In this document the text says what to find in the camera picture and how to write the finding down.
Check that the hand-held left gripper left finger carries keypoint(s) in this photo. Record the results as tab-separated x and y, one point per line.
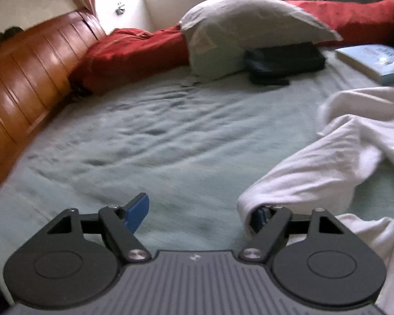
136	213

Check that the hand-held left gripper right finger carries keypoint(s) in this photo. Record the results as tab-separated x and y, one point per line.
259	218

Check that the white printed sweatshirt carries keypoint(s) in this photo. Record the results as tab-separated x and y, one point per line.
315	170

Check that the red quilt roll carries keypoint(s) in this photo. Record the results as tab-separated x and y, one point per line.
131	55

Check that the black pouch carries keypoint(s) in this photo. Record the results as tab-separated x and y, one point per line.
282	60

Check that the wooden headboard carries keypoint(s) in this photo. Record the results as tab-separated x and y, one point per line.
26	78

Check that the light blue book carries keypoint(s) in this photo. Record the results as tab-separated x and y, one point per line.
374	60

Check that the grey pillow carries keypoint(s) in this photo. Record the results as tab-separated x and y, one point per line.
243	23

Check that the dark object on headboard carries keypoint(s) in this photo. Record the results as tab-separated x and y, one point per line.
10	33

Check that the wall socket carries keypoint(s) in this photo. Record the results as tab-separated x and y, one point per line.
120	8

